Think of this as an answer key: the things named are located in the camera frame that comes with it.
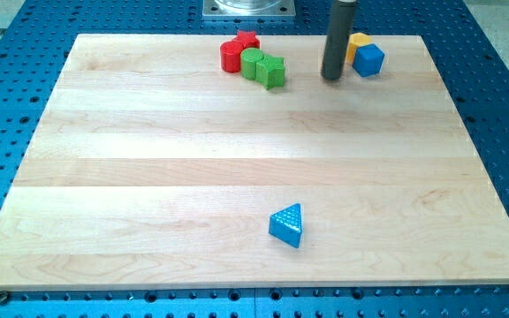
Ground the blue triangle block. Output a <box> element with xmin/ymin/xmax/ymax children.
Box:
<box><xmin>269</xmin><ymin>203</ymin><xmax>303</xmax><ymax>248</ymax></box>

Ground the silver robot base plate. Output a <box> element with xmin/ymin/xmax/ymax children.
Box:
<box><xmin>202</xmin><ymin>0</ymin><xmax>296</xmax><ymax>19</ymax></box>

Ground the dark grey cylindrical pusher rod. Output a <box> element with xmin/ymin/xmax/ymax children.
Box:
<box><xmin>321</xmin><ymin>0</ymin><xmax>358</xmax><ymax>80</ymax></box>

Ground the blue perforated metal table plate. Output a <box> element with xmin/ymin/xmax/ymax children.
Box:
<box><xmin>0</xmin><ymin>1</ymin><xmax>509</xmax><ymax>317</ymax></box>

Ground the light wooden board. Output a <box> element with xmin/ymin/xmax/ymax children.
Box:
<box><xmin>0</xmin><ymin>34</ymin><xmax>509</xmax><ymax>291</ymax></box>

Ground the red cylinder block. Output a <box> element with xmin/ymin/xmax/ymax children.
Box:
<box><xmin>219</xmin><ymin>41</ymin><xmax>244</xmax><ymax>73</ymax></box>

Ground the red star block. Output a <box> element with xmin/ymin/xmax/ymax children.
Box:
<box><xmin>233</xmin><ymin>30</ymin><xmax>260</xmax><ymax>49</ymax></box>

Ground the yellow block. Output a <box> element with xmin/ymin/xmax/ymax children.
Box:
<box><xmin>346</xmin><ymin>33</ymin><xmax>371</xmax><ymax>64</ymax></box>

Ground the blue cube block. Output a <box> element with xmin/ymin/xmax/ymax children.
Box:
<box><xmin>353</xmin><ymin>43</ymin><xmax>385</xmax><ymax>77</ymax></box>

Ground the green star block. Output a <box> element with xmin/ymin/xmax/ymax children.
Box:
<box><xmin>255</xmin><ymin>55</ymin><xmax>285</xmax><ymax>89</ymax></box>

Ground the green cylinder block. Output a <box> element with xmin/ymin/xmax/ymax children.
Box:
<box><xmin>240</xmin><ymin>48</ymin><xmax>264</xmax><ymax>80</ymax></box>

